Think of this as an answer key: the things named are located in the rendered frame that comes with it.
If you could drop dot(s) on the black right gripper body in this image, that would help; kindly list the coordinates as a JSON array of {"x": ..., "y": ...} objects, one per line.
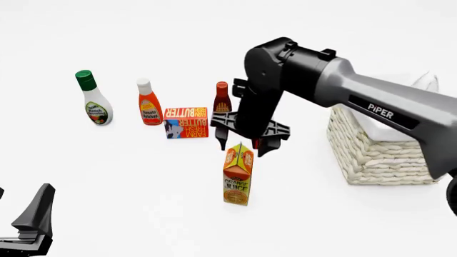
[{"x": 223, "y": 120}]

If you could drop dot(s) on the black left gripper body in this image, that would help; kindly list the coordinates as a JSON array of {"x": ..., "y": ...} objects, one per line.
[{"x": 25, "y": 245}]

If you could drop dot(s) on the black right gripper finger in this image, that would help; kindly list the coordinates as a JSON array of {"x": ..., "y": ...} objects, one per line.
[
  {"x": 221, "y": 137},
  {"x": 267, "y": 146}
]

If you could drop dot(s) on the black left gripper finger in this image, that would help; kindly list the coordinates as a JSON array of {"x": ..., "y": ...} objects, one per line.
[
  {"x": 1, "y": 193},
  {"x": 37, "y": 214}
]

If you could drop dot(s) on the silver-grey and black right robot arm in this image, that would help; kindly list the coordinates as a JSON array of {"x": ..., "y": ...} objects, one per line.
[{"x": 371, "y": 88}]

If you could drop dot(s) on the orange juice carton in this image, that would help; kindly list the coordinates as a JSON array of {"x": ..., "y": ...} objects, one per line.
[{"x": 236, "y": 182}]

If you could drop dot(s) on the cream woven basket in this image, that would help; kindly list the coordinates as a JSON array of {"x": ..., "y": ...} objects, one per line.
[{"x": 378, "y": 160}]

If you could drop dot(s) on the dark brown sauce bottle, red cap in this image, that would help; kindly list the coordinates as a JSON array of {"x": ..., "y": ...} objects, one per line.
[{"x": 222, "y": 99}]

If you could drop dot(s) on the red and blue butter box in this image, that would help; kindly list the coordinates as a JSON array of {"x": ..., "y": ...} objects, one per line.
[{"x": 187, "y": 123}]

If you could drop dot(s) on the red ketchup bottle, white cap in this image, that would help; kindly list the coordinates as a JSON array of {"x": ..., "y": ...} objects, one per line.
[{"x": 150, "y": 107}]

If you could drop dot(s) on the white ranch dressing bottle, green cap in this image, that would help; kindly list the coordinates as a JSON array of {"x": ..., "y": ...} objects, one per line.
[{"x": 95, "y": 104}]

